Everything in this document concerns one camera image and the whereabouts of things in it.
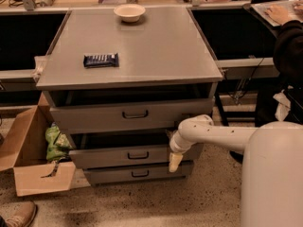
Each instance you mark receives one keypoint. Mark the grey drawer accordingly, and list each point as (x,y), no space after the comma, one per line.
(136,173)
(96,150)
(87,112)

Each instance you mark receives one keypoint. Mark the grey bottom drawer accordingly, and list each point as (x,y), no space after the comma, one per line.
(136,173)

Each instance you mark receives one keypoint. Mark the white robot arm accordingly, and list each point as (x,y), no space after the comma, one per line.
(272,166)

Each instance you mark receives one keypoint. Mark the grey top drawer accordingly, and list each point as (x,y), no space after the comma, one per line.
(87,112)

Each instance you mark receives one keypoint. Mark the white bowl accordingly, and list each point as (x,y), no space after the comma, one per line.
(129,13)

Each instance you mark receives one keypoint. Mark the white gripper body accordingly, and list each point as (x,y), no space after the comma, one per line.
(175,145)

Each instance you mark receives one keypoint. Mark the brown shoe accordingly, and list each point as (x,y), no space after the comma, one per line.
(23,217)

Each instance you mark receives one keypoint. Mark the blue snack bar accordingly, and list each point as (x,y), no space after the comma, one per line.
(101,60)

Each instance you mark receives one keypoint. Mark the person in black hoodie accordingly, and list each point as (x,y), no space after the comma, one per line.
(288,60)

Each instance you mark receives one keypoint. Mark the grey drawer cabinet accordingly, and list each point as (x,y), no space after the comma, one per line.
(162,51)

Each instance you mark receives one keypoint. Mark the person's hand on keyboard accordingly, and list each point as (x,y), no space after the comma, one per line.
(281,15)

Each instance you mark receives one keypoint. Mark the green chip bag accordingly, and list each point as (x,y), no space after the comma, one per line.
(58,145)

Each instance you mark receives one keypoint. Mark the brown cardboard box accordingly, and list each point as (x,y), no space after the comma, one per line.
(24,151)

